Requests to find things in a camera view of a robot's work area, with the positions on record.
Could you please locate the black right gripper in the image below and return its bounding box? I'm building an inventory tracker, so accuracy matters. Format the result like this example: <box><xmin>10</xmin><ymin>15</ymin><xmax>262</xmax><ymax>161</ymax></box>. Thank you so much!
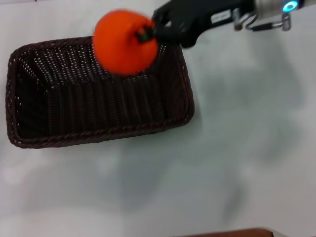
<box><xmin>151</xmin><ymin>0</ymin><xmax>255</xmax><ymax>49</ymax></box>

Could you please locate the orange toy fruit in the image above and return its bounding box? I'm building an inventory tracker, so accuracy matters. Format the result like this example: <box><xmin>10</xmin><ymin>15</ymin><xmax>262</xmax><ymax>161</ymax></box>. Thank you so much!
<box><xmin>92</xmin><ymin>9</ymin><xmax>159</xmax><ymax>76</ymax></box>

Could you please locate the dark brown woven basket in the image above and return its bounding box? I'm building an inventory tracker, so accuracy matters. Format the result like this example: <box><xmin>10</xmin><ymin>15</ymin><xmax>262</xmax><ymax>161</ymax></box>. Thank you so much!
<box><xmin>5</xmin><ymin>36</ymin><xmax>196</xmax><ymax>150</ymax></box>

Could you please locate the brown wooden edge strip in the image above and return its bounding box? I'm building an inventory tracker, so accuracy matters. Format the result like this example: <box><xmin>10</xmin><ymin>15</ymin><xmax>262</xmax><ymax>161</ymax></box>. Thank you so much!
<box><xmin>177</xmin><ymin>227</ymin><xmax>275</xmax><ymax>237</ymax></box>

